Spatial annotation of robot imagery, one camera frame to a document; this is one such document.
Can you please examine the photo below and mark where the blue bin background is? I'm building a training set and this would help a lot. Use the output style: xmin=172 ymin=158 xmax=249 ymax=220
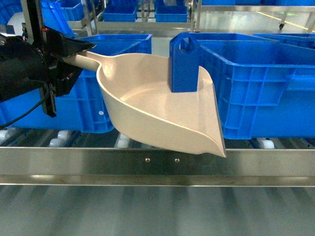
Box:
xmin=155 ymin=6 xmax=188 ymax=23
xmin=102 ymin=5 xmax=138 ymax=22

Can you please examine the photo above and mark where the blue bin front left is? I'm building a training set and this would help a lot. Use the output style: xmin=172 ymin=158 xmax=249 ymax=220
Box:
xmin=0 ymin=69 xmax=114 ymax=133

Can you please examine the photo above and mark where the blue bin background right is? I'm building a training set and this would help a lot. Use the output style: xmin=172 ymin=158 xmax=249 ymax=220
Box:
xmin=155 ymin=6 xmax=188 ymax=23

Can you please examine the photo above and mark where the blue plastic part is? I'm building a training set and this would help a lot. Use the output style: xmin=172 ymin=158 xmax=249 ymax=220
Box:
xmin=169 ymin=32 xmax=200 ymax=93

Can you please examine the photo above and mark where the tilted blue bin left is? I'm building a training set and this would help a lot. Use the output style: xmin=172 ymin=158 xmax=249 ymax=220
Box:
xmin=0 ymin=0 xmax=78 ymax=39

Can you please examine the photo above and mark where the blue bin rear right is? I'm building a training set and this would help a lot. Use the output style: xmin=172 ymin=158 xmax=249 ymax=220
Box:
xmin=169 ymin=32 xmax=280 ymax=46

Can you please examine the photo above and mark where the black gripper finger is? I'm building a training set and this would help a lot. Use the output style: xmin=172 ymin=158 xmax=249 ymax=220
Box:
xmin=63 ymin=38 xmax=96 ymax=57

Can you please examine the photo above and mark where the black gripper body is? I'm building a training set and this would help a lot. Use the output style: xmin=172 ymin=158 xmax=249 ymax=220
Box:
xmin=40 ymin=28 xmax=82 ymax=118

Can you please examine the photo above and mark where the stainless steel flow rack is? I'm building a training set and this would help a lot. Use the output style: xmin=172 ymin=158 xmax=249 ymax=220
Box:
xmin=0 ymin=0 xmax=315 ymax=187

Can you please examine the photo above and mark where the black cable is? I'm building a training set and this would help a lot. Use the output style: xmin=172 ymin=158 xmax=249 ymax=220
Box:
xmin=0 ymin=82 xmax=51 ymax=130

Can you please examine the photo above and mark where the blue bin background left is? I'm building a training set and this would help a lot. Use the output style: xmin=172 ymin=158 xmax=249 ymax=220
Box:
xmin=102 ymin=5 xmax=138 ymax=22

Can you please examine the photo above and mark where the blue bin far right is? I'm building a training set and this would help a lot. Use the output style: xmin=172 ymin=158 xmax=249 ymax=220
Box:
xmin=254 ymin=33 xmax=315 ymax=49

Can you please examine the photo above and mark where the blue bin front right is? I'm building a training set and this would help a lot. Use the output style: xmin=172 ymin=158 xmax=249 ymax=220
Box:
xmin=194 ymin=39 xmax=315 ymax=140

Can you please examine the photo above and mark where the beige plastic dustpan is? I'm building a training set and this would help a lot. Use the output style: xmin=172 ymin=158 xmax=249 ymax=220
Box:
xmin=63 ymin=51 xmax=226 ymax=157

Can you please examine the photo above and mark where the blue bin rear left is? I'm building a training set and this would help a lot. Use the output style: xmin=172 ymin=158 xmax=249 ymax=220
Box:
xmin=79 ymin=34 xmax=152 ymax=56

